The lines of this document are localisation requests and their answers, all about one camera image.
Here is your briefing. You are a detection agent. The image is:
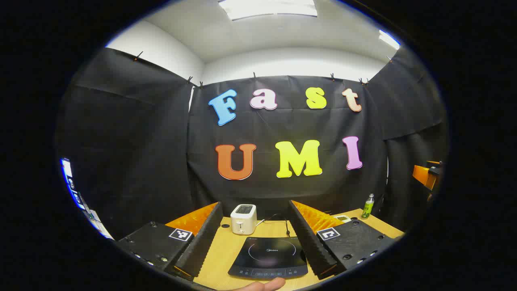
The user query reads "black power cord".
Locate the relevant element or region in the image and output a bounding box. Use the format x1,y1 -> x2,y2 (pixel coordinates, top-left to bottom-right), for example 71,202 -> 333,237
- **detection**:
265,213 -> 292,237

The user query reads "black backdrop cloth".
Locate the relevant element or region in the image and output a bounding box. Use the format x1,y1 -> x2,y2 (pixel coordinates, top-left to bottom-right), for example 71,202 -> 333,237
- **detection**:
55,46 -> 449,241

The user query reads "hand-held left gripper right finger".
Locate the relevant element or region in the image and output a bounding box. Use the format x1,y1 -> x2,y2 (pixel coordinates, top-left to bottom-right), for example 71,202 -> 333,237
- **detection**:
288,200 -> 396,280

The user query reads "green drink bottle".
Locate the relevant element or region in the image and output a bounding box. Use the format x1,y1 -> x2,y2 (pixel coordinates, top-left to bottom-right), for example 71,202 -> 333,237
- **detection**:
361,193 -> 375,219

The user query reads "white toaster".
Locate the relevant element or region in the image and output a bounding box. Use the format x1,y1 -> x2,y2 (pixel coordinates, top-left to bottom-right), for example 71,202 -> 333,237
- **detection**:
230,204 -> 258,235

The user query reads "large ceiling light panel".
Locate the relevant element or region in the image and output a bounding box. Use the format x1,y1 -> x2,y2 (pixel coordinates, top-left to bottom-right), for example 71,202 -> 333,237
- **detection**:
218,0 -> 318,21

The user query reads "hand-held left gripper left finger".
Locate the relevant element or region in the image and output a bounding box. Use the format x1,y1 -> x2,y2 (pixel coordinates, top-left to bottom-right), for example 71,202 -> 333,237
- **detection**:
115,201 -> 224,281

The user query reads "black induction cooktop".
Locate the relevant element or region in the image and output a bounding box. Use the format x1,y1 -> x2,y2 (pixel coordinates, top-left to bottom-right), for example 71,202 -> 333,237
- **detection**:
228,236 -> 309,280

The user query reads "computer monitor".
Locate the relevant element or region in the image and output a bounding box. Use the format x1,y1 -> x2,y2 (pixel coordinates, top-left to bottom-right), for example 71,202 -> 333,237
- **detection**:
60,158 -> 116,241

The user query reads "small ceiling light panel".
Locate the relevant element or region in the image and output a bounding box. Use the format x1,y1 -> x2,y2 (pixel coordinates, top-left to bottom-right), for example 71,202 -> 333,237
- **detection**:
378,30 -> 401,50

